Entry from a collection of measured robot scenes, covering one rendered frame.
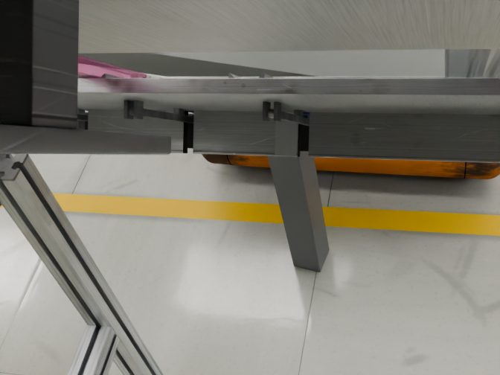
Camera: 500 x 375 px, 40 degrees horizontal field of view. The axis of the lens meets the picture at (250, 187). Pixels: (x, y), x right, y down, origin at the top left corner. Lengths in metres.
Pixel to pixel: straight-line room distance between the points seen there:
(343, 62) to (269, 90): 0.42
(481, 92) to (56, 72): 0.30
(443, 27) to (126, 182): 1.46
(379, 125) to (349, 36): 0.40
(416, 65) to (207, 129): 0.29
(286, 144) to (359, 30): 0.43
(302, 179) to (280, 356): 0.34
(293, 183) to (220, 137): 0.53
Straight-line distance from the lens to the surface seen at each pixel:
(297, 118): 0.59
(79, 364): 1.01
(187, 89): 0.46
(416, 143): 0.62
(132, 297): 1.44
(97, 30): 0.23
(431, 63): 0.84
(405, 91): 0.43
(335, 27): 0.21
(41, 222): 0.84
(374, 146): 0.62
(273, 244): 1.43
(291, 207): 1.22
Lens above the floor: 1.14
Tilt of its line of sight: 48 degrees down
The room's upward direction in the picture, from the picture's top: 16 degrees counter-clockwise
